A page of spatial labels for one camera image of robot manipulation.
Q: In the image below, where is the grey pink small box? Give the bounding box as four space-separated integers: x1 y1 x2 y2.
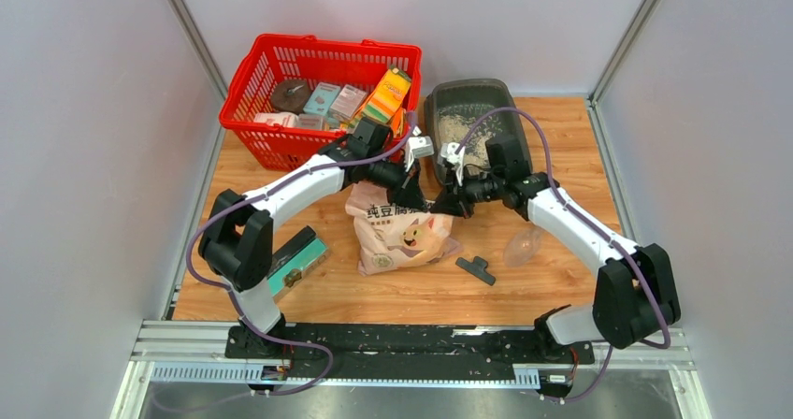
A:
328 84 368 123

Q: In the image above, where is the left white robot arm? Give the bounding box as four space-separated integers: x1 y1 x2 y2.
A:
188 112 434 358

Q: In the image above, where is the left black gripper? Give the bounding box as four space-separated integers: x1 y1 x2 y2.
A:
364 153 427 213

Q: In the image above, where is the brown round object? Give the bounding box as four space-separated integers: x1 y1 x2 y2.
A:
269 79 312 114

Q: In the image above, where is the dark grey litter box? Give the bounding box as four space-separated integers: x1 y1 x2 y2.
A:
424 79 531 161

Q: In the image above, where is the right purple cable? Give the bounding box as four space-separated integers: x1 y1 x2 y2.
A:
456 106 673 403

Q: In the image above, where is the clear plastic scoop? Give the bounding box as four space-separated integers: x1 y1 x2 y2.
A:
502 226 542 267

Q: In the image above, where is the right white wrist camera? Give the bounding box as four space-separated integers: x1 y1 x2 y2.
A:
437 142 465 185

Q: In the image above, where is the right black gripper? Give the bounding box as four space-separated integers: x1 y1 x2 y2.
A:
431 163 506 219

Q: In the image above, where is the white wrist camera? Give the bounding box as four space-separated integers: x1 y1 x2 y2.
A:
403 128 435 172
437 142 465 185

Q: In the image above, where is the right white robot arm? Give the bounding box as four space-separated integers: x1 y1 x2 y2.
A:
431 134 682 362

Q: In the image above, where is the white pink packet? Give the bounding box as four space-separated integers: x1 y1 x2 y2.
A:
253 112 299 128

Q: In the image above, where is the purple cable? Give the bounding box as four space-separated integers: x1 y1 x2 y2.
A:
456 106 673 403
185 110 417 397

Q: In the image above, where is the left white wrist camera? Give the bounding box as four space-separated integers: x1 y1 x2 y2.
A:
403 128 435 172

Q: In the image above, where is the teal and black box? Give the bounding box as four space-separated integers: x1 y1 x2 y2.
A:
267 226 329 303

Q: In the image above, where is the yellow orange carton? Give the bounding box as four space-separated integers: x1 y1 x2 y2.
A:
353 66 412 124

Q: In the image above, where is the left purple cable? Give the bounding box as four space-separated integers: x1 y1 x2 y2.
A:
185 110 417 397

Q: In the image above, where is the red plastic shopping basket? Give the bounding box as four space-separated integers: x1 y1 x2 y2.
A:
219 34 422 171

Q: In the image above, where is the teal small box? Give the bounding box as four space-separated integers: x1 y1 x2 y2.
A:
303 82 341 116

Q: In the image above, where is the pink cat litter bag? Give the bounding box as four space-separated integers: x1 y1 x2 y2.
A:
345 182 463 276

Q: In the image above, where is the black bag clip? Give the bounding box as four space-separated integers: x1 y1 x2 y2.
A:
455 256 497 286

